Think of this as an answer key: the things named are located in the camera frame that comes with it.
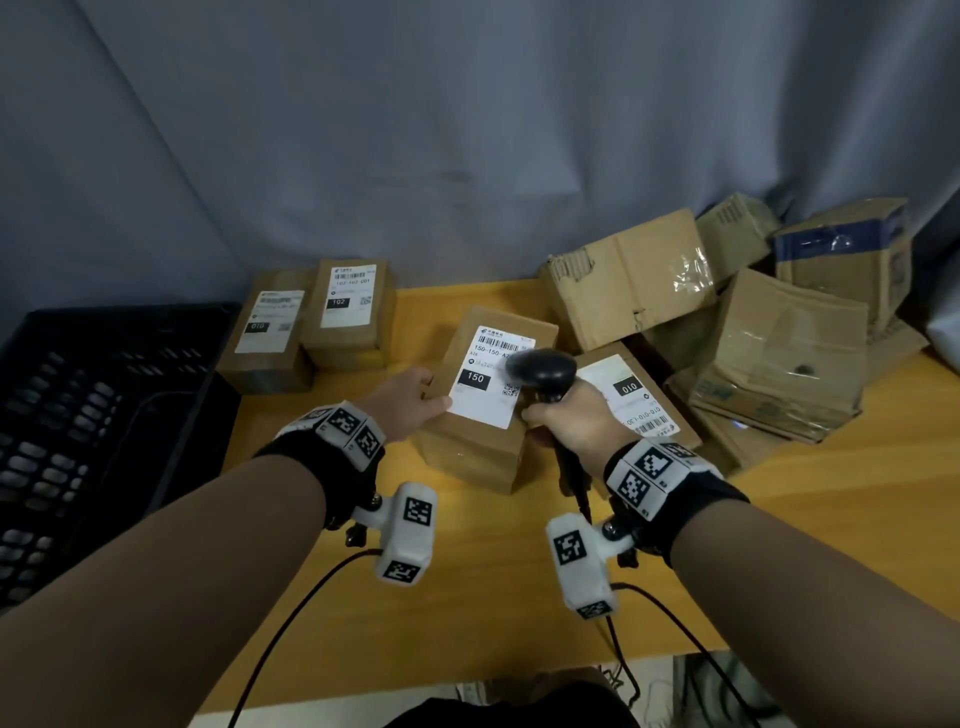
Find pile of unsorted cardboard parcels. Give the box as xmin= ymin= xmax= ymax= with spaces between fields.
xmin=637 ymin=192 xmax=931 ymax=478

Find yellow taped labelled cardboard box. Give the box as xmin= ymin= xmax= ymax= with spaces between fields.
xmin=298 ymin=258 xmax=399 ymax=374

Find person's black garment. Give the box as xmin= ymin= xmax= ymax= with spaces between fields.
xmin=382 ymin=667 xmax=639 ymax=728

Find person's right forearm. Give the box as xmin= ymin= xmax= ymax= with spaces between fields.
xmin=669 ymin=498 xmax=960 ymax=728

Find person's olive green trousers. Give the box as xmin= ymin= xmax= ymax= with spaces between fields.
xmin=671 ymin=652 xmax=789 ymax=728

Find person's left forearm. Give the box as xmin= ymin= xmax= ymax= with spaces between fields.
xmin=0 ymin=453 xmax=329 ymax=728

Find black plastic crate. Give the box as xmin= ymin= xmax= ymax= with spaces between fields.
xmin=0 ymin=302 xmax=243 ymax=616

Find person's left hand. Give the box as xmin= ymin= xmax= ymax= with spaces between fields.
xmin=372 ymin=365 xmax=455 ymax=444

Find black barcode scanner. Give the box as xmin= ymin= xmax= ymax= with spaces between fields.
xmin=506 ymin=347 xmax=598 ymax=526

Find black wristband with marker tags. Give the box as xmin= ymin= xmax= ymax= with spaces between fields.
xmin=254 ymin=399 xmax=388 ymax=530
xmin=603 ymin=438 xmax=751 ymax=568

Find black camera cable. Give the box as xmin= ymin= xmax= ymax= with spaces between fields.
xmin=608 ymin=581 xmax=763 ymax=728
xmin=224 ymin=547 xmax=385 ymax=728

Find black scanner cable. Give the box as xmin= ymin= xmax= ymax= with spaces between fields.
xmin=603 ymin=614 xmax=643 ymax=710

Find person's right hand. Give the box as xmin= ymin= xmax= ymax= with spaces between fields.
xmin=521 ymin=378 xmax=639 ymax=481

